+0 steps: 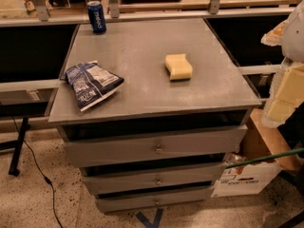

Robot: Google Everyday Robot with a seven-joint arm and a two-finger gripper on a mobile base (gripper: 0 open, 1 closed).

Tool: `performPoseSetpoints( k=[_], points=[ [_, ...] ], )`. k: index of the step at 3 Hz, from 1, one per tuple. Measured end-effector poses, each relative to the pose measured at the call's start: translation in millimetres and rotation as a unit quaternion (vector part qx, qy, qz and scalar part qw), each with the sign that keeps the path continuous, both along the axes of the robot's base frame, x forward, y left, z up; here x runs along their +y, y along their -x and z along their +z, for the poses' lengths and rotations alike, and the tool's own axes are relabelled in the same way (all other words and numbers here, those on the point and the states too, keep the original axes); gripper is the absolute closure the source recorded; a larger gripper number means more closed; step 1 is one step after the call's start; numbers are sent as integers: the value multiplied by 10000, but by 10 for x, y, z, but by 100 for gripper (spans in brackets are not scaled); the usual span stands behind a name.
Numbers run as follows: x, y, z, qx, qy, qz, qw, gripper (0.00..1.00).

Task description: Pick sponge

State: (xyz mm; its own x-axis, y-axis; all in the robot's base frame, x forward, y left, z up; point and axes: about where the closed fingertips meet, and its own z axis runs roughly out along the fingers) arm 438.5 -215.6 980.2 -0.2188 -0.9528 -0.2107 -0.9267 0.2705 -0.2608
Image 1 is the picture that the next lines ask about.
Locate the blue pepsi can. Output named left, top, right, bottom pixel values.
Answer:
left=86, top=1, right=106, bottom=34

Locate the grey drawer cabinet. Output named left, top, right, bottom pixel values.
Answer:
left=48, top=18, right=260, bottom=200

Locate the black floor cable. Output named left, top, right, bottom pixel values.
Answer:
left=10, top=116, right=65, bottom=228

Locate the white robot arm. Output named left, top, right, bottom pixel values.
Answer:
left=261, top=1, right=304, bottom=128

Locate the metal railing frame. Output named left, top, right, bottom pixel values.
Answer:
left=0, top=0, right=304, bottom=93

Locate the grey drawer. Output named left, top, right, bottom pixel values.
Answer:
left=83, top=162, right=224, bottom=195
left=64, top=125, right=247, bottom=167
left=95, top=186, right=214, bottom=213

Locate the top grey drawer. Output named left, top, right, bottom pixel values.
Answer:
left=64, top=125, right=247, bottom=167

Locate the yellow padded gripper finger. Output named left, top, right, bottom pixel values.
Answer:
left=261, top=58, right=304, bottom=128

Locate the cardboard box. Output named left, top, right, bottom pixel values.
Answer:
left=212, top=109, right=301, bottom=198

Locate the yellow sponge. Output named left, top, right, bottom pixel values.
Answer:
left=165, top=54, right=193, bottom=81

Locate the blue chip bag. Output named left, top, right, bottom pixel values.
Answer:
left=64, top=61, right=124, bottom=112

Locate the middle grey drawer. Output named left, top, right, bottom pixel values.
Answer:
left=83, top=162, right=224, bottom=195

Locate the green pole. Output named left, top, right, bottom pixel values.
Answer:
left=225, top=148, right=304, bottom=169

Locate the black metal stand leg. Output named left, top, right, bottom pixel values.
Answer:
left=9, top=117, right=30, bottom=177

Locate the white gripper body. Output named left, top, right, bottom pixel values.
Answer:
left=260, top=20, right=287, bottom=47

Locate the bottom grey drawer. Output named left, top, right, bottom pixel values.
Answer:
left=95, top=186, right=214, bottom=213

